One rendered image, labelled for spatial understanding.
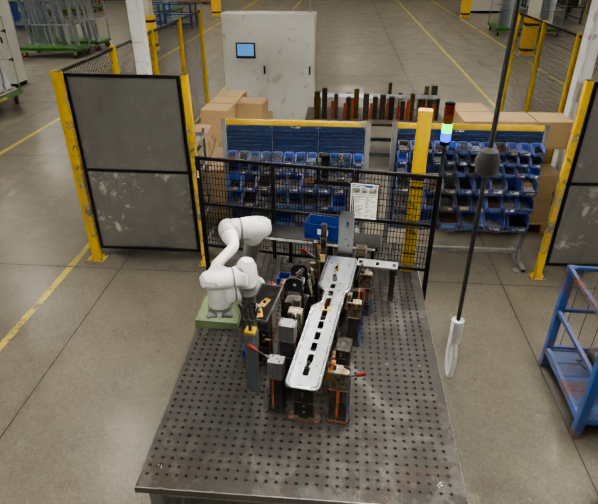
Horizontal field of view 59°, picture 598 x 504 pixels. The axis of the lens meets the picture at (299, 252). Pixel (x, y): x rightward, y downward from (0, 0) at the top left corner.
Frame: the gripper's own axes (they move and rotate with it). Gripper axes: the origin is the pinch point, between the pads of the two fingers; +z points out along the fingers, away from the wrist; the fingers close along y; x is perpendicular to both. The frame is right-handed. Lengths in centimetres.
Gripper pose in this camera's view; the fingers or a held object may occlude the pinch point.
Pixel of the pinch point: (250, 324)
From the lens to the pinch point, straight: 292.9
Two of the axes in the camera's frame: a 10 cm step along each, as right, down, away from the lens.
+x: 2.2, -4.8, 8.5
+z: 0.0, 8.7, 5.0
